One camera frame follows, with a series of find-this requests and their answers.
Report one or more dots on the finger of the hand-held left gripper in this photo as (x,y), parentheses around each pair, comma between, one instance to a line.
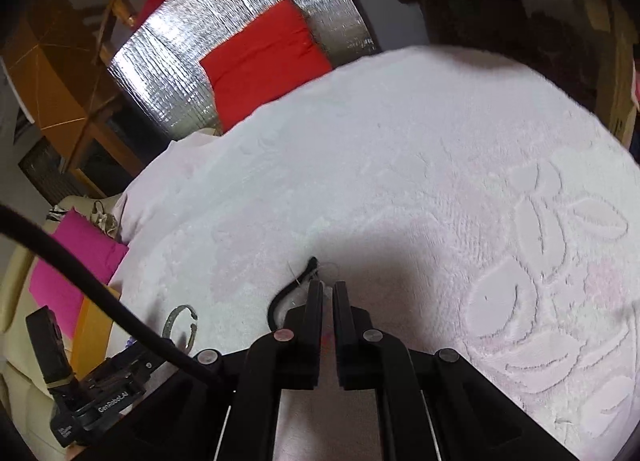
(125,373)

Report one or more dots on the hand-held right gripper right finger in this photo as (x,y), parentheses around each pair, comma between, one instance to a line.
(342,336)

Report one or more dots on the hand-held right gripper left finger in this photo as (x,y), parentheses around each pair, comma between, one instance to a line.
(312,331)

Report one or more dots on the black hair band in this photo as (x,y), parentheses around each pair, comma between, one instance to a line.
(274,313)

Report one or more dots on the cream sofa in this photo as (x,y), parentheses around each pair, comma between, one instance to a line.
(20,391)

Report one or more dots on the silver bangle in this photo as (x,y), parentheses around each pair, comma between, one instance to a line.
(193,336)

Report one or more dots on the white embossed towel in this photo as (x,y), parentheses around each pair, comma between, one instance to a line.
(400,181)

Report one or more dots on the pale pink blanket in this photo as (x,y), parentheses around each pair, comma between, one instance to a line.
(160,171)

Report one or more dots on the red cushion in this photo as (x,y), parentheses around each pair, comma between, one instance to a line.
(265,61)

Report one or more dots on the wooden cabinet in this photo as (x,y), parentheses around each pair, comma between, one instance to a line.
(65,66)

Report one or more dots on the silver foil insulation sheet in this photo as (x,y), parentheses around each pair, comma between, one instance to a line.
(165,76)

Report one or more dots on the wooden shelf unit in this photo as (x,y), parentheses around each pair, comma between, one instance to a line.
(620,66)

